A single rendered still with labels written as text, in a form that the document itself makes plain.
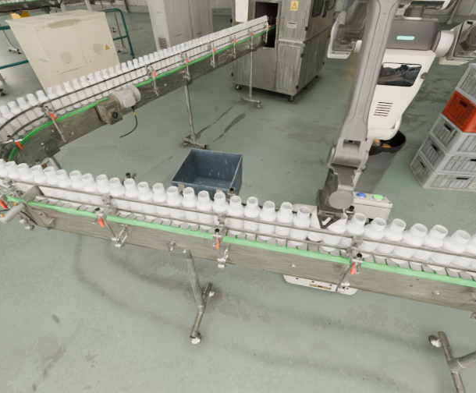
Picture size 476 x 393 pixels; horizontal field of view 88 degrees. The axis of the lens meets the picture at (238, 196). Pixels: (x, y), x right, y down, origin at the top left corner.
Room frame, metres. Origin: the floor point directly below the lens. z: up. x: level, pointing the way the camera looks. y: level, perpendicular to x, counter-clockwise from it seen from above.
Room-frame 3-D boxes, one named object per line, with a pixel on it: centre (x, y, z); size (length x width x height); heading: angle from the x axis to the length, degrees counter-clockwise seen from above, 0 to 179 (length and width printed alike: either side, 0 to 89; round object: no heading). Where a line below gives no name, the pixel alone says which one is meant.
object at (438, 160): (2.09, -2.28, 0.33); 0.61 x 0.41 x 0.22; 84
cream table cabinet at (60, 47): (4.29, 2.54, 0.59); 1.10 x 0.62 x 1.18; 149
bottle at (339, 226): (0.52, -0.33, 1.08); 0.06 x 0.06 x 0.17
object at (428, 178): (2.08, -2.28, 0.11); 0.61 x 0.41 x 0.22; 83
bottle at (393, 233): (0.49, -0.50, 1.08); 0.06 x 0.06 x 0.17
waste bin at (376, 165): (1.94, -1.24, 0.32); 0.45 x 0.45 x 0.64
